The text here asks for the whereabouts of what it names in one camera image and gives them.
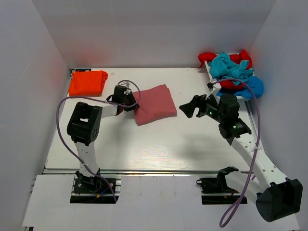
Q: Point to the red crumpled t-shirt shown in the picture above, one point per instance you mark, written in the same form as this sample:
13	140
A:
209	56

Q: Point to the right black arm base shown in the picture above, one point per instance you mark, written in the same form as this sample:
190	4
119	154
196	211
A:
214	190

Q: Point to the white plastic bin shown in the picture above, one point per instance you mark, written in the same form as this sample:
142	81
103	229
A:
226	95

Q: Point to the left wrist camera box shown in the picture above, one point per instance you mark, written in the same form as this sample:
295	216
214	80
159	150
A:
125	84

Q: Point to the teal crumpled t-shirt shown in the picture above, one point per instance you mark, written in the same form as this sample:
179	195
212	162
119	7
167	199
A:
223	67

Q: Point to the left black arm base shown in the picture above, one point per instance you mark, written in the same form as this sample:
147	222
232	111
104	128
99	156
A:
83	193

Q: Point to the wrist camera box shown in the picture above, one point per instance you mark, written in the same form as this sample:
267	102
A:
125	84
214	88

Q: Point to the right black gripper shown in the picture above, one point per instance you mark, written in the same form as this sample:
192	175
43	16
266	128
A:
199	106

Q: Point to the folded orange t-shirt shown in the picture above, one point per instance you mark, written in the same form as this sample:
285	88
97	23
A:
88	84

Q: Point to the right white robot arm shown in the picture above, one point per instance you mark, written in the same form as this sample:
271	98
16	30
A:
274	194

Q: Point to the blue crumpled t-shirt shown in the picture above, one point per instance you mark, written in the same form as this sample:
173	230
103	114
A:
252	87

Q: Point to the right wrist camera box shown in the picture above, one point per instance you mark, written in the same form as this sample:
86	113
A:
214	88

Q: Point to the pink t-shirt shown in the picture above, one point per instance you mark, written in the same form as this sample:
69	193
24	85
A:
155	104

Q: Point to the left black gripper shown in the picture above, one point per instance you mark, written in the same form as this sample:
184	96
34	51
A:
126	99

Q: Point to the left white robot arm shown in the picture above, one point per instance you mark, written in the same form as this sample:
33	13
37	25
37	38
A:
84	124

